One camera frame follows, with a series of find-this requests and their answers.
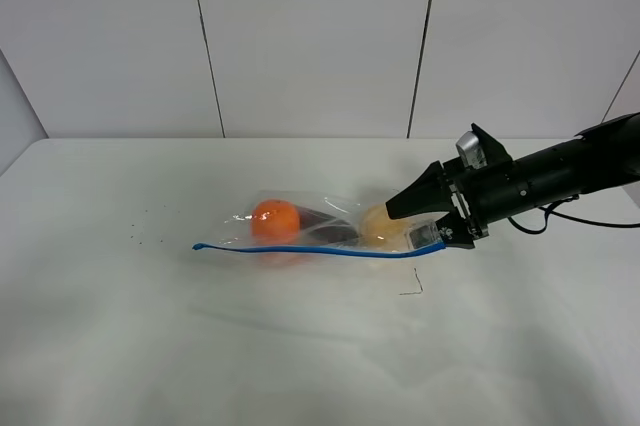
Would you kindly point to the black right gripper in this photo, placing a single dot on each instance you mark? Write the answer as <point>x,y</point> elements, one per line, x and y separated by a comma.
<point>472,188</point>

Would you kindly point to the clear blue-zip plastic bag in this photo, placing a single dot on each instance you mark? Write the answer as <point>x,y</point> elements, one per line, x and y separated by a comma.
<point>231,234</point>

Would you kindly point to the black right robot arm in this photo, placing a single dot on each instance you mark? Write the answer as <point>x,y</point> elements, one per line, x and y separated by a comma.
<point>601,157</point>

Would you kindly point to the yellow pear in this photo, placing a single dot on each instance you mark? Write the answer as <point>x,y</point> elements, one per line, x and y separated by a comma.
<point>378,231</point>

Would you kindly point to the dark purple eggplant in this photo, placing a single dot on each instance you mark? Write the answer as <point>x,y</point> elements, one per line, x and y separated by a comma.
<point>325,229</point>

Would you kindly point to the orange fruit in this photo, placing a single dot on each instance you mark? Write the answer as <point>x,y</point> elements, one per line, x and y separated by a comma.
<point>275,222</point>

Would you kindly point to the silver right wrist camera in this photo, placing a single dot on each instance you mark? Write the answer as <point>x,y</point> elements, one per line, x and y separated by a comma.
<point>470,151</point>

